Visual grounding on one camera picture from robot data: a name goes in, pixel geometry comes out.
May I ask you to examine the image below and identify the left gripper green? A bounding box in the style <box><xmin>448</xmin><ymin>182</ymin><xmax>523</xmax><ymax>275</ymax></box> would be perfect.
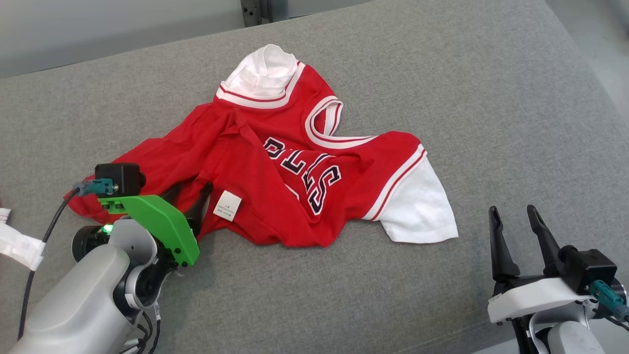
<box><xmin>98</xmin><ymin>182</ymin><xmax>214</xmax><ymax>267</ymax></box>

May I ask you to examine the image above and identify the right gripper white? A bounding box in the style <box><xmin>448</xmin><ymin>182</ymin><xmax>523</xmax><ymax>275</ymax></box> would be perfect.
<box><xmin>487</xmin><ymin>205</ymin><xmax>596</xmax><ymax>325</ymax></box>

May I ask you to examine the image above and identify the red white basketball jersey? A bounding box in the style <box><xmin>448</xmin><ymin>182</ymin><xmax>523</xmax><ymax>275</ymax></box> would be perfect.
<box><xmin>65</xmin><ymin>44</ymin><xmax>459</xmax><ymax>248</ymax></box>

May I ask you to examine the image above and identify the white cloth strip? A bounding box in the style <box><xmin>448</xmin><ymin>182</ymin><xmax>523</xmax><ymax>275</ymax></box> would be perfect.
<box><xmin>0</xmin><ymin>207</ymin><xmax>46</xmax><ymax>271</ymax></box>

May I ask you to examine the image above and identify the left camera cable teal plug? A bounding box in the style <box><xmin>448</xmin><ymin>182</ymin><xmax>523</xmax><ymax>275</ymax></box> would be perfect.
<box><xmin>17</xmin><ymin>179</ymin><xmax>119</xmax><ymax>341</ymax></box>

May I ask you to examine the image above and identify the camera cable teal plug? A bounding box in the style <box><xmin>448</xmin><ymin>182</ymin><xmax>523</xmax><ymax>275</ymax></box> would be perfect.
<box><xmin>588</xmin><ymin>280</ymin><xmax>629</xmax><ymax>324</ymax></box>
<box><xmin>17</xmin><ymin>179</ymin><xmax>119</xmax><ymax>341</ymax></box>

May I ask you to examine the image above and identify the right camera cable teal plug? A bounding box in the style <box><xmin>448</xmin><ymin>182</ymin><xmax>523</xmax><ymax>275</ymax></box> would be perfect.
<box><xmin>588</xmin><ymin>280</ymin><xmax>629</xmax><ymax>324</ymax></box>

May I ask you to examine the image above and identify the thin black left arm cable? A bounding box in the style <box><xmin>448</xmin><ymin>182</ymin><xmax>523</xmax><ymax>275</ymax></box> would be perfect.
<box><xmin>123</xmin><ymin>302</ymin><xmax>163</xmax><ymax>354</ymax></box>

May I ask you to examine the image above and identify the black perforated metal bracket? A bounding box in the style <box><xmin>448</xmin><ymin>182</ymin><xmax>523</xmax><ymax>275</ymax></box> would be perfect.
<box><xmin>240</xmin><ymin>0</ymin><xmax>262</xmax><ymax>28</ymax></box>

